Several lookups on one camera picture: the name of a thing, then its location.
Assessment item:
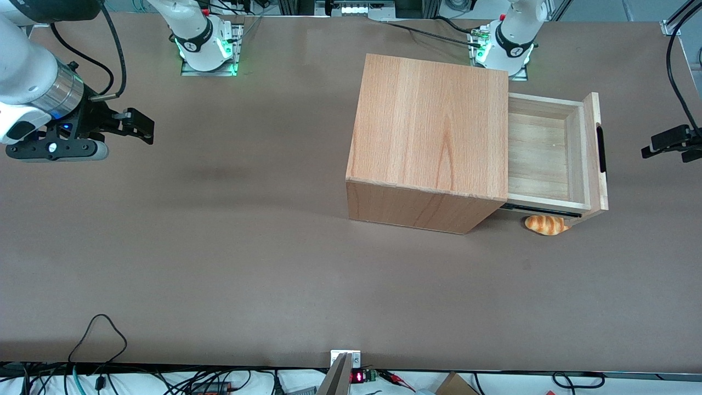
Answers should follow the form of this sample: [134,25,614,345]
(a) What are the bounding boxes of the wooden drawer with black handle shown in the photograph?
[496,92,610,221]

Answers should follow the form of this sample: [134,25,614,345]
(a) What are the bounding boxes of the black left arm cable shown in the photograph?
[665,0,702,136]

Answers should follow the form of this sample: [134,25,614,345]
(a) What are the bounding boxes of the long black table cable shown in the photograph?
[381,21,483,46]

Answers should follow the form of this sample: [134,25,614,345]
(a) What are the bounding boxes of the wooden beam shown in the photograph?
[315,353,353,395]

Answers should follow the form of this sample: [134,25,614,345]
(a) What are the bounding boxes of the short curved black cable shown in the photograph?
[435,16,480,35]

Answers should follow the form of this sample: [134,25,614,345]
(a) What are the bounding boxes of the brown cardboard piece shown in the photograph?
[435,372,479,395]

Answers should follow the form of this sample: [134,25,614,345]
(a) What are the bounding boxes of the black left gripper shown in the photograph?
[642,125,702,163]

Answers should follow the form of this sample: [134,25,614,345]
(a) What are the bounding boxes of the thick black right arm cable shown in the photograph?
[90,3,128,103]

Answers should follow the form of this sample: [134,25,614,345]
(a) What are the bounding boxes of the orange croissant bread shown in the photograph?
[525,215,571,236]

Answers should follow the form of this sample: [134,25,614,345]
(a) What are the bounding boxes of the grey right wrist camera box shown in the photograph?
[5,139,109,163]

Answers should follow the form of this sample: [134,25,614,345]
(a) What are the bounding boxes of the black coiled cable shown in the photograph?
[551,371,606,392]

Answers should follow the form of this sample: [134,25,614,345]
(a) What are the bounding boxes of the small metal bracket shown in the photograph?
[330,349,362,369]

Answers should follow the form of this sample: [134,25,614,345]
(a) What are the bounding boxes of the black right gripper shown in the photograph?
[55,100,155,145]

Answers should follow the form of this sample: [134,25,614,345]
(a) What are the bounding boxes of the black looped thin cable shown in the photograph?
[68,314,128,365]

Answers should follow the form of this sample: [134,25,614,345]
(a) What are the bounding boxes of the aluminium frame profile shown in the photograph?
[660,0,702,37]

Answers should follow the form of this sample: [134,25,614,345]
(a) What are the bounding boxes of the red and black probe leads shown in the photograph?
[377,370,418,393]

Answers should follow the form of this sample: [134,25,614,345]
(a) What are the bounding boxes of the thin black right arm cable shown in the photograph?
[49,23,115,95]

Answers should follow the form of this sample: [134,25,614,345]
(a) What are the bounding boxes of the wooden drawer cabinet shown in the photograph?
[346,53,509,235]

